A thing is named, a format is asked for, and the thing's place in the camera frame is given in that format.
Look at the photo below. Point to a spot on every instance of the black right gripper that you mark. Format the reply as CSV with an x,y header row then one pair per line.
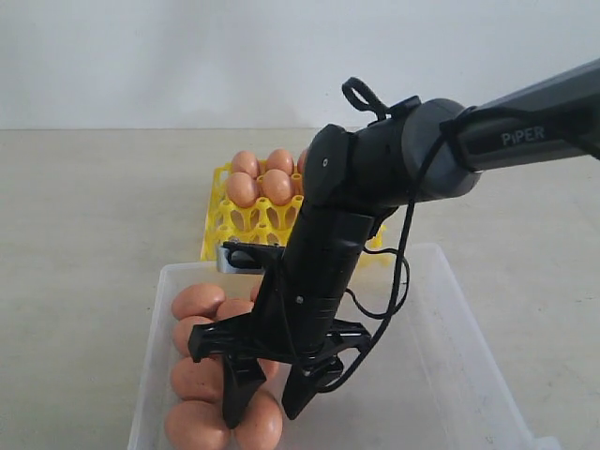
x,y
294,322

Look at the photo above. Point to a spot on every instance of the brown egg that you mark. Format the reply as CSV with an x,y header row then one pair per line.
x,y
182,331
242,189
277,187
202,299
233,307
198,381
246,162
280,159
196,424
254,292
262,425
301,161
269,368

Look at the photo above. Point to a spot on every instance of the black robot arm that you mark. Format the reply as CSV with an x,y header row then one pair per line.
x,y
414,151

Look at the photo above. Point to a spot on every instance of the yellow plastic egg tray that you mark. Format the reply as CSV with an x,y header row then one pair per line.
x,y
262,223

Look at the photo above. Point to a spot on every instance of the clear plastic bin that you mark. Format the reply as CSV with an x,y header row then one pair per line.
x,y
430,383

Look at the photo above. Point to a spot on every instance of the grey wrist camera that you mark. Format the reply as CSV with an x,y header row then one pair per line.
x,y
246,258

